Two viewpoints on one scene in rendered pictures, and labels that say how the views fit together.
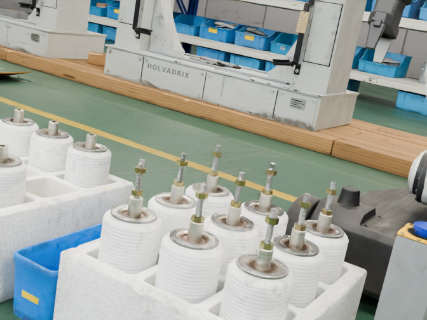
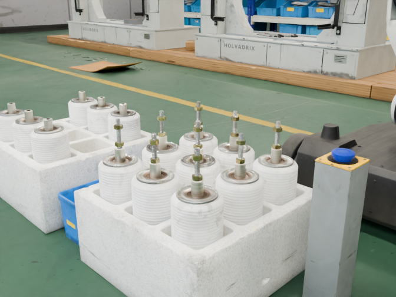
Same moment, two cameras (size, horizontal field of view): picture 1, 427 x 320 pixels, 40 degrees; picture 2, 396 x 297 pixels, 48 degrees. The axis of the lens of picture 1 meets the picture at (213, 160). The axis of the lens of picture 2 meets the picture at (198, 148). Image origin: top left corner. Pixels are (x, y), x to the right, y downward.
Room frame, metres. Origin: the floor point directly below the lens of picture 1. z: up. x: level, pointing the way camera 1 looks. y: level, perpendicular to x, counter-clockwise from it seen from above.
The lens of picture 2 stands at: (0.09, -0.30, 0.60)
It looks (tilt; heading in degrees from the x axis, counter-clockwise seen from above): 20 degrees down; 16
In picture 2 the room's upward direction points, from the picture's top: straight up
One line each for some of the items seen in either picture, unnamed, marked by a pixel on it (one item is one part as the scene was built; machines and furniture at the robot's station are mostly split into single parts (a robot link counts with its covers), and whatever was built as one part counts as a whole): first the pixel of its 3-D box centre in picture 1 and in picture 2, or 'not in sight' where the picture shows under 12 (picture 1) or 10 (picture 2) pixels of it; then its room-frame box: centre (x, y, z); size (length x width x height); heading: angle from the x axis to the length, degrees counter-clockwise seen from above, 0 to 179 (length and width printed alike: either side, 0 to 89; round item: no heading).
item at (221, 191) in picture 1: (210, 190); (198, 137); (1.10, 0.00, 0.25); 0.08 x 0.08 x 0.01
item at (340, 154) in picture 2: (426, 231); (343, 156); (0.87, -0.34, 0.32); 0.04 x 0.04 x 0.02
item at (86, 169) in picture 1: (85, 186); (125, 142); (1.26, 0.27, 0.16); 0.10 x 0.10 x 0.18
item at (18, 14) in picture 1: (14, 14); (134, 21); (4.51, 1.67, 0.29); 0.26 x 0.20 x 0.05; 60
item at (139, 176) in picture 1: (138, 181); (118, 135); (0.90, 0.11, 0.31); 0.01 x 0.01 x 0.08
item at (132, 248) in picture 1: (126, 266); (122, 198); (0.90, 0.11, 0.16); 0.10 x 0.10 x 0.18
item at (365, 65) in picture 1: (384, 63); not in sight; (5.72, -1.43, 0.36); 0.50 x 0.38 x 0.21; 151
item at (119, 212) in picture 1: (133, 214); (120, 160); (0.90, 0.11, 0.25); 0.08 x 0.08 x 0.01
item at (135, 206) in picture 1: (135, 207); (119, 155); (0.90, 0.11, 0.26); 0.02 x 0.02 x 0.03
